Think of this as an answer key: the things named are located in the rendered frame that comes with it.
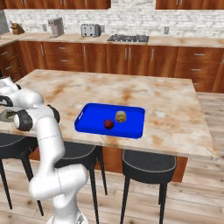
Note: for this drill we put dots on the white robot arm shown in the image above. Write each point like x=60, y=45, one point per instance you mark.
x=49, y=140

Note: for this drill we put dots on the blue tray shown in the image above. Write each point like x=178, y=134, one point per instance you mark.
x=96, y=116

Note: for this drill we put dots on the grey plate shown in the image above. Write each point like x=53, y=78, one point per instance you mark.
x=4, y=116

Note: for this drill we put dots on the brown wooden island body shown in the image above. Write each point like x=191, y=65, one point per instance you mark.
x=112, y=160

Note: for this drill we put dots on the black bar stool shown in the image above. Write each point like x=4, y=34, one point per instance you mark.
x=77, y=154
x=13, y=145
x=148, y=163

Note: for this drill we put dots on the long brown lower cupboard run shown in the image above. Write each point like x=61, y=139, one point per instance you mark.
x=140, y=59

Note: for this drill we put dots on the black hob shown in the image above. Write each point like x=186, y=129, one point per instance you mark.
x=128, y=38

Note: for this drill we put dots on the silver toaster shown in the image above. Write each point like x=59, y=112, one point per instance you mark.
x=90, y=30

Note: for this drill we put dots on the grey coffee machine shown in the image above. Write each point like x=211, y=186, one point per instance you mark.
x=56, y=26

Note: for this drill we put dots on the short brown lower cupboard run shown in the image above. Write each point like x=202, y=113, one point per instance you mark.
x=8, y=59

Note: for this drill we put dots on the wide brown upper cupboard run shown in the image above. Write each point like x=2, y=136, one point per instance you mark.
x=52, y=3

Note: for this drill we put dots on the brown knife block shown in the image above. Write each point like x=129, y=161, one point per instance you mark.
x=17, y=29

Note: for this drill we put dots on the narrow brown upper cupboard run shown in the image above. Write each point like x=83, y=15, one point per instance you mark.
x=189, y=4

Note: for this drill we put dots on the grey appliance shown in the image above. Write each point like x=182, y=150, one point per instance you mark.
x=3, y=23

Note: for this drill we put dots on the grey wall socket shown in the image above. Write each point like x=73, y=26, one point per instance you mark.
x=44, y=27
x=102, y=28
x=166, y=30

